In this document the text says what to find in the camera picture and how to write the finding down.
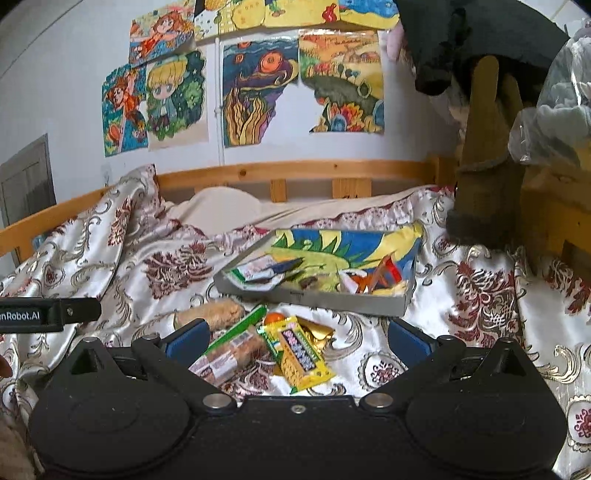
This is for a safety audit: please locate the bread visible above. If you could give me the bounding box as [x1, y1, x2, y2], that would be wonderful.
[188, 305, 267, 387]

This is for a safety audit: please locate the orange tangerine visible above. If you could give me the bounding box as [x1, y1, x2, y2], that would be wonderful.
[264, 312, 286, 325]

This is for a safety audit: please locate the yellow snack packet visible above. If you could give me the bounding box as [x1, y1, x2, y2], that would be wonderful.
[257, 317, 335, 394]

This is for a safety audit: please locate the person's left hand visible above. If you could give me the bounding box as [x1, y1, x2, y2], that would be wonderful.
[0, 356, 13, 378]

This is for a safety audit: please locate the clear-wrapped biscuit roll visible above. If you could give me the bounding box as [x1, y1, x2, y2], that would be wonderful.
[173, 298, 245, 331]

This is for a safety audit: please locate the orange red snack wrapper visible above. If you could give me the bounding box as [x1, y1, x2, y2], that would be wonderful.
[337, 255, 408, 296]

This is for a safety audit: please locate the grey tray with dinosaur drawing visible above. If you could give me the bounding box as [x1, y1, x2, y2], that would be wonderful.
[214, 222, 424, 317]

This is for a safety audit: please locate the floral satin bedspread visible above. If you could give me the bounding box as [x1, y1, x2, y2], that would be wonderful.
[1, 166, 590, 479]

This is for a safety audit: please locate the gold foil snack packet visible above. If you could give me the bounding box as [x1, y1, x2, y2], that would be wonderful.
[297, 316, 335, 356]

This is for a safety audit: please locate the white green snack packet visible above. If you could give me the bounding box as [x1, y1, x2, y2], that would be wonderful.
[222, 254, 304, 292]

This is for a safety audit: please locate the cream pillow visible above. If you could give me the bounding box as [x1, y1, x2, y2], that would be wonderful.
[167, 187, 432, 236]

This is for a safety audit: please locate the brown hanging coat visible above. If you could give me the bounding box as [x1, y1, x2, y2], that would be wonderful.
[446, 56, 524, 249]

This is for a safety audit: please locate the orange-haired girl drawing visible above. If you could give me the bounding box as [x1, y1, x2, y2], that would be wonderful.
[101, 64, 148, 157]

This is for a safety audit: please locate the blond boy drawing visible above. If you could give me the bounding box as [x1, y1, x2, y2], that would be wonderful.
[146, 49, 208, 151]

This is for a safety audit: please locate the clear bag of plush toys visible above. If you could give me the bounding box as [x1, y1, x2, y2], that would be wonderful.
[508, 28, 590, 171]

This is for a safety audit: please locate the yellow landscape drawing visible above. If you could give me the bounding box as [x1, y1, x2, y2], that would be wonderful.
[298, 30, 385, 134]

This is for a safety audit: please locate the swirly night seaweed drawing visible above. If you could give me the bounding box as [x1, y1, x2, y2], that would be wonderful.
[221, 37, 300, 148]

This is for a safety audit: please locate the black hanging jacket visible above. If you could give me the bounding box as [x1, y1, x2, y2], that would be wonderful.
[397, 1, 568, 104]

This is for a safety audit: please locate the anime girl drawing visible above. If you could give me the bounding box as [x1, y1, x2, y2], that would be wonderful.
[128, 0, 195, 67]

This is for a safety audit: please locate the pineapple drawing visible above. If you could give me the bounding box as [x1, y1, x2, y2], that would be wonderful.
[193, 0, 266, 41]

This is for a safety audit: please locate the pink jellyfish drawing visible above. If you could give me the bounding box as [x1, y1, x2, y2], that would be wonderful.
[339, 0, 400, 30]

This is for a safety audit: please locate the blue sea fish drawing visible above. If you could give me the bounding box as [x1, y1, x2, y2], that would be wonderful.
[263, 0, 339, 28]

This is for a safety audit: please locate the grey wall panel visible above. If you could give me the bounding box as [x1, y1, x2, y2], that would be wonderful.
[0, 133, 59, 266]

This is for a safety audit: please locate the wooden bed frame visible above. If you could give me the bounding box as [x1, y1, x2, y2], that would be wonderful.
[0, 156, 591, 282]

